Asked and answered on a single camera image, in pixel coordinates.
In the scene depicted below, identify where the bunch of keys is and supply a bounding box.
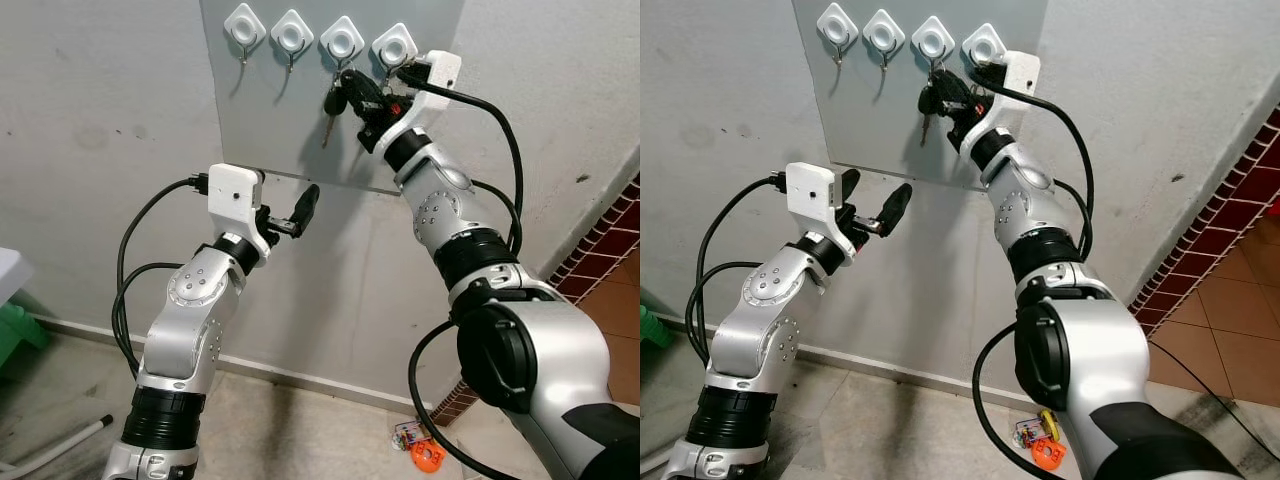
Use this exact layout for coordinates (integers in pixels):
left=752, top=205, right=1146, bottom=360
left=320, top=66, right=361, bottom=151
left=918, top=68, right=951, bottom=149

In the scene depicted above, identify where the green plastic stool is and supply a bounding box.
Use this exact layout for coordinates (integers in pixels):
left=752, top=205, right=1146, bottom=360
left=0, top=300, right=49, bottom=371
left=640, top=305, right=673, bottom=349

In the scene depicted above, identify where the orange plastic toy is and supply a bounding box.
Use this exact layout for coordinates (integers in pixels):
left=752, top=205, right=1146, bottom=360
left=410, top=438, right=447, bottom=473
left=1030, top=435, right=1069, bottom=471

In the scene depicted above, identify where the white metal tube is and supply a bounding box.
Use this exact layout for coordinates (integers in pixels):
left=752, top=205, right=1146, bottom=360
left=0, top=415, right=113, bottom=479

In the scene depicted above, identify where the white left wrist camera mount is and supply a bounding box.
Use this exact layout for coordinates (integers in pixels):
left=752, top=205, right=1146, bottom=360
left=785, top=160, right=851, bottom=251
left=205, top=163, right=273, bottom=263

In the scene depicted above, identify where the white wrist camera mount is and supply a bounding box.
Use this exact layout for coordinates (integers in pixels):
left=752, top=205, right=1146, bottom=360
left=785, top=160, right=851, bottom=251
left=385, top=50, right=463, bottom=151
left=205, top=163, right=273, bottom=263
left=960, top=50, right=1041, bottom=151

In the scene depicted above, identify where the white adhesive wall hook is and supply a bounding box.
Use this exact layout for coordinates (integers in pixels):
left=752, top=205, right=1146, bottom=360
left=224, top=3, right=267, bottom=71
left=816, top=2, right=859, bottom=66
left=371, top=22, right=418, bottom=73
left=270, top=9, right=315, bottom=73
left=319, top=15, right=366, bottom=73
left=862, top=8, right=907, bottom=69
left=911, top=15, right=957, bottom=71
left=962, top=23, right=1008, bottom=67

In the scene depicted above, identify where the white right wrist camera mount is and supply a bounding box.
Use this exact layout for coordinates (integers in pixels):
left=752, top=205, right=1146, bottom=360
left=960, top=50, right=1041, bottom=151
left=385, top=50, right=463, bottom=151

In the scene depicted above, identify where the grey wall hook panel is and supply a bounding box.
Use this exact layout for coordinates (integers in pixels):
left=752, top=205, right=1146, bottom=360
left=790, top=0, right=1049, bottom=186
left=198, top=0, right=466, bottom=196

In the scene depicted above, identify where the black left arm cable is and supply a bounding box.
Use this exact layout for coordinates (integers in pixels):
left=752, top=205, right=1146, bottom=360
left=685, top=172, right=791, bottom=366
left=112, top=173, right=211, bottom=379

